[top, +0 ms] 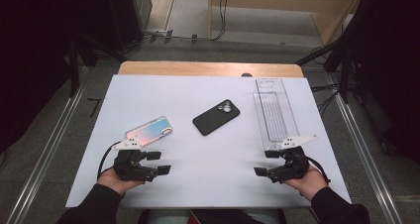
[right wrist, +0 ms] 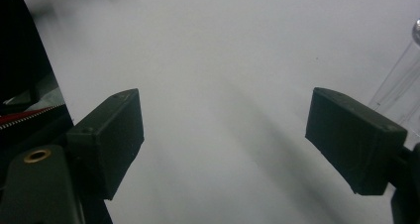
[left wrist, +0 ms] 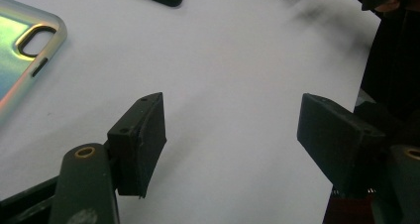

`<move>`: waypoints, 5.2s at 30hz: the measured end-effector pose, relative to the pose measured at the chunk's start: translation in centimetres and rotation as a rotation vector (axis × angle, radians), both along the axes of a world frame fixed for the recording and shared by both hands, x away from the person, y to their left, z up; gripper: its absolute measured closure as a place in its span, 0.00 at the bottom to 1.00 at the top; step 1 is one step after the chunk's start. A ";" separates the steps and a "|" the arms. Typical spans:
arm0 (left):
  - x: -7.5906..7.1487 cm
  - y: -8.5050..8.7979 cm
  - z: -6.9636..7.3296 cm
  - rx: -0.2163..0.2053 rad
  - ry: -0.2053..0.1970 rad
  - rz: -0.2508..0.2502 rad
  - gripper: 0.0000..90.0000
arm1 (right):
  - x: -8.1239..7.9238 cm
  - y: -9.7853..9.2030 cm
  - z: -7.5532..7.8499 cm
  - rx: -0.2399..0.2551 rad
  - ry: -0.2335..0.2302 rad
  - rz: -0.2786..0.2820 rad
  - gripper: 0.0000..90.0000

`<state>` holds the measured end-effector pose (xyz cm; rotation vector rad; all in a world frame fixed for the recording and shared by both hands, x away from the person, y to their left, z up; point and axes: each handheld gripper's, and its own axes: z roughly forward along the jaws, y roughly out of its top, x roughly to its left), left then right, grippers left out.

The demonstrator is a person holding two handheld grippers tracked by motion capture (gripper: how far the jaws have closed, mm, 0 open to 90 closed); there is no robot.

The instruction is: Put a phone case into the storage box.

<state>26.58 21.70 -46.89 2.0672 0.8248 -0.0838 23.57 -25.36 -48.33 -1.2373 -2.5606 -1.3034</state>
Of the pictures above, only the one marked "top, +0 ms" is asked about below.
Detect black floor cable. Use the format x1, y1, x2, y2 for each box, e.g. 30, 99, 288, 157
145, 0, 231, 44

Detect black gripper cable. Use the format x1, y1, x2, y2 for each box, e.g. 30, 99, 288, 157
96, 141, 123, 180
305, 156, 332, 185

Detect bundle of black cables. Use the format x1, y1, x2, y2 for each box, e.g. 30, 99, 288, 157
310, 82, 343, 118

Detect person's right hand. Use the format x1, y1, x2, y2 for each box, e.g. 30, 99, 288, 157
284, 166, 329, 202

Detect person's left hand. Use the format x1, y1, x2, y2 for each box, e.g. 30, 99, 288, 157
97, 167, 146, 196

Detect iridescent phone case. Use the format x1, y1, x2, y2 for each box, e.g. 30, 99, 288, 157
124, 115, 173, 150

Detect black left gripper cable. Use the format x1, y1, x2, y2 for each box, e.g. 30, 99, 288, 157
96, 141, 123, 180

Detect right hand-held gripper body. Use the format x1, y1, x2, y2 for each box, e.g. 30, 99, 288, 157
266, 134, 319, 184

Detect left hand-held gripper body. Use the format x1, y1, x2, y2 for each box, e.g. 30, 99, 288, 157
112, 137, 158, 183

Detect metal floor rail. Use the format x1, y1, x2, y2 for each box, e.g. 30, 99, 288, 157
331, 91, 405, 224
5, 83, 87, 224

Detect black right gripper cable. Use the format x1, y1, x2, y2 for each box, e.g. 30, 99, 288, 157
305, 156, 332, 185

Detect black stand legs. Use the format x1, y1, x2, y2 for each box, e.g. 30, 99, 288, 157
65, 34, 128, 99
295, 39, 353, 104

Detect beige wooden frame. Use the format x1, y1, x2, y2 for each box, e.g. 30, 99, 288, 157
207, 0, 366, 46

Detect wooden table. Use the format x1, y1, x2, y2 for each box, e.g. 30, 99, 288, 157
117, 60, 305, 79

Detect black cabinet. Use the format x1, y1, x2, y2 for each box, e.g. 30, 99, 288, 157
105, 0, 154, 51

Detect clear plastic box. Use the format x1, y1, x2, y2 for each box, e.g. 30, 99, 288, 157
252, 77, 301, 152

